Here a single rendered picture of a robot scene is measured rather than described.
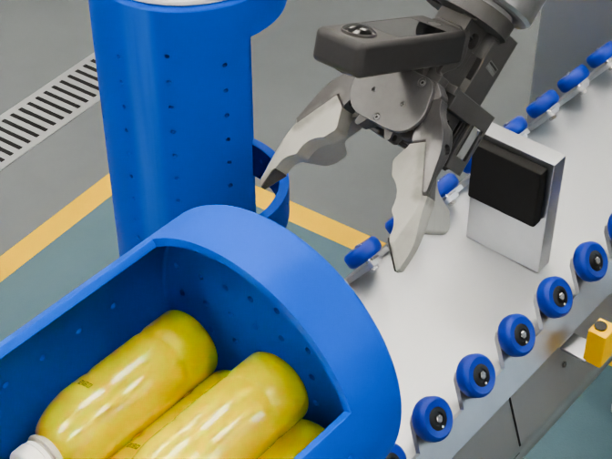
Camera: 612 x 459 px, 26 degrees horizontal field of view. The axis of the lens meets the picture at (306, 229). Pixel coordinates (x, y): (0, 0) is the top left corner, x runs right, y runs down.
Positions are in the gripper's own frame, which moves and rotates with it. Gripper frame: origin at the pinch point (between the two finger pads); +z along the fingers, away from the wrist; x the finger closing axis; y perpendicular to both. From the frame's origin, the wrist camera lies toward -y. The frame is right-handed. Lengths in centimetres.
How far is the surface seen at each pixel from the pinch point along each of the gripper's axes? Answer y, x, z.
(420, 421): 34.6, 4.5, 12.1
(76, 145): 139, 187, 20
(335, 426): 11.3, -2.8, 13.2
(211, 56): 51, 71, -10
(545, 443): 157, 50, 18
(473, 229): 54, 23, -7
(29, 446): -0.4, 13.7, 27.4
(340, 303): 10.0, 2.0, 4.8
